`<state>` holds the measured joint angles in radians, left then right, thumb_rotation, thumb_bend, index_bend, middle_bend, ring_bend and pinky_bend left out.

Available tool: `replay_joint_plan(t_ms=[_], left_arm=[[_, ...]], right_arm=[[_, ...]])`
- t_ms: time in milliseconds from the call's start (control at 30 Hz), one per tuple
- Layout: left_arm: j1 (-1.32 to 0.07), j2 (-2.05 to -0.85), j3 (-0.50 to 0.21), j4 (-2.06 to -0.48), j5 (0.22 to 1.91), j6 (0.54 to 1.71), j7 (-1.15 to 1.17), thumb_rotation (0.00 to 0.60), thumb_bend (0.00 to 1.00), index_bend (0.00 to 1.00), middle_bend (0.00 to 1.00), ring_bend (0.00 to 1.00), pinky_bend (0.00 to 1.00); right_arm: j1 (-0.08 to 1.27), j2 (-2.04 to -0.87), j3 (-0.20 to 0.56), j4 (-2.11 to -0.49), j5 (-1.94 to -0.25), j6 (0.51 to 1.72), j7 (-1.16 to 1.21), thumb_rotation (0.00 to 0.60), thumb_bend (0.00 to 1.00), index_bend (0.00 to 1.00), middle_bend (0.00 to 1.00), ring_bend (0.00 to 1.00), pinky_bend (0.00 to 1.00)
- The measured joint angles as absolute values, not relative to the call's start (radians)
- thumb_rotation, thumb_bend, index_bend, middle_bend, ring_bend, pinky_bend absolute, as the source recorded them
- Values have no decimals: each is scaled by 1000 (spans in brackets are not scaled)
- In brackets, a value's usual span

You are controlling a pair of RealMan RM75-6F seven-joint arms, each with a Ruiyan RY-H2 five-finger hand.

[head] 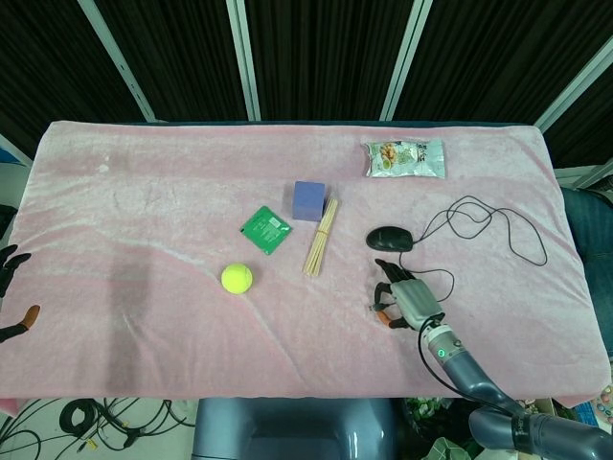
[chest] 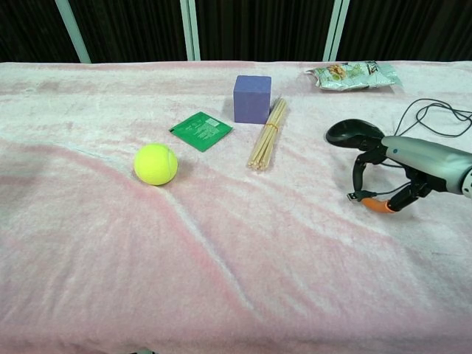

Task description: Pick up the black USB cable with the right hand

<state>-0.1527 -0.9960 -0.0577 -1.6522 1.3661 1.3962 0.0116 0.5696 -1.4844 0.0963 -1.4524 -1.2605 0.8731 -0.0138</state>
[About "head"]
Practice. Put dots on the bundle of wooden sticks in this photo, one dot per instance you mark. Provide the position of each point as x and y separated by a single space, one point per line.
322 237

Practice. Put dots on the white frame post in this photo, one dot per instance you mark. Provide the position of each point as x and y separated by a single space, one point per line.
404 62
574 86
120 62
245 62

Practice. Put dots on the black computer mouse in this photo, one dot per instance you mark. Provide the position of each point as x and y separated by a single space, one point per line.
390 239

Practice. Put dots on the green white snack bag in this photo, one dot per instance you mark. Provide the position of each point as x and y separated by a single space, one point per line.
404 158

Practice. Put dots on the green foil packet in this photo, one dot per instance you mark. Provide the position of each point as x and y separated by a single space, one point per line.
265 231

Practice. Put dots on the yellow rubber band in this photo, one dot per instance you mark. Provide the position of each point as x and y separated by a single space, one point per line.
323 233

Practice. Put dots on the artificial green plant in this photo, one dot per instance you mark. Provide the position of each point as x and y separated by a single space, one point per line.
431 417

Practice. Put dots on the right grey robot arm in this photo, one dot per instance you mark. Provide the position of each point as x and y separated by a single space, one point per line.
467 369

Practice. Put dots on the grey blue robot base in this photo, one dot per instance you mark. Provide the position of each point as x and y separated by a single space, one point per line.
287 431

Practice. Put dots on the pink plush table cloth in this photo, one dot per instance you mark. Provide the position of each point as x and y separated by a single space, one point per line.
191 335

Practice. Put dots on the colourful printed box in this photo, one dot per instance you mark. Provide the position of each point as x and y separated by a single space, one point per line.
596 405

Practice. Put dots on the purple foam cube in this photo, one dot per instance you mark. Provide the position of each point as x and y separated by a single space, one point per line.
309 201

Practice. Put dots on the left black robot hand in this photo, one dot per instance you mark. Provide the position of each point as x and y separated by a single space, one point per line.
9 261

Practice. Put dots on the dark blue chair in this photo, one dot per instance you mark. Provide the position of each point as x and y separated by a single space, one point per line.
591 239

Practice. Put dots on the yellow tennis ball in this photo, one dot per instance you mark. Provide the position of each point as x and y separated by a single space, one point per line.
236 278

